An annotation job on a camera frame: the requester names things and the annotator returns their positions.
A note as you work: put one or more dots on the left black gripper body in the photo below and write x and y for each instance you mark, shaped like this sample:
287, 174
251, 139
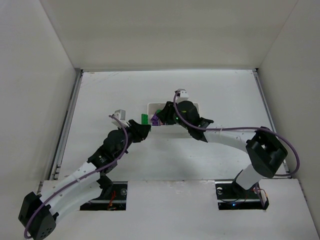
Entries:
139, 129

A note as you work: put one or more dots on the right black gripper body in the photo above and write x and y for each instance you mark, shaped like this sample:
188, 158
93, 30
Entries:
167, 113

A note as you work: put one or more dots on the purple curved lego brick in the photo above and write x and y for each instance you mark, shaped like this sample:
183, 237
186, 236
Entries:
155, 121

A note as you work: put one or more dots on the long green lego plate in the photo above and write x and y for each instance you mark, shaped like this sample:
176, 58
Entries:
144, 119

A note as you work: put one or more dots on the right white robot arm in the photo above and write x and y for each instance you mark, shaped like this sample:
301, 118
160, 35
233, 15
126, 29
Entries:
265, 151

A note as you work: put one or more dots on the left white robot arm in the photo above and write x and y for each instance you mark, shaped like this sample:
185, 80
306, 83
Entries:
40, 213

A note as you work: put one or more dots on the white three-compartment tray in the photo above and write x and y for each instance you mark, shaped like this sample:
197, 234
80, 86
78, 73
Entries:
152, 109

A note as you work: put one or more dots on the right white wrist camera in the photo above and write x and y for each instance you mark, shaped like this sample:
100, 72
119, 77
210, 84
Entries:
181, 95

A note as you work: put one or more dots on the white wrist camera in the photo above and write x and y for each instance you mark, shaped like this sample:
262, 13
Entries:
181, 95
119, 118

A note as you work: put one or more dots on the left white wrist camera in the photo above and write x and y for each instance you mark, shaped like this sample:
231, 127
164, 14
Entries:
119, 118

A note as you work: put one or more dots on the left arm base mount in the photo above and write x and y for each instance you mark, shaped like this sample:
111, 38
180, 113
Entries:
113, 196

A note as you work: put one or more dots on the left aluminium rail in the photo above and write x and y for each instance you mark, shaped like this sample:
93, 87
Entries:
55, 164

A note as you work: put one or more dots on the aluminium rail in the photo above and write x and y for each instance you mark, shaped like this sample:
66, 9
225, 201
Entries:
259, 85
55, 164

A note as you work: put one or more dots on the right aluminium rail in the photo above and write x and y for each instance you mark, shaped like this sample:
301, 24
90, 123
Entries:
259, 85

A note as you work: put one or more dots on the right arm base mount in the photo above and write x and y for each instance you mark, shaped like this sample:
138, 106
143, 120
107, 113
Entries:
231, 197

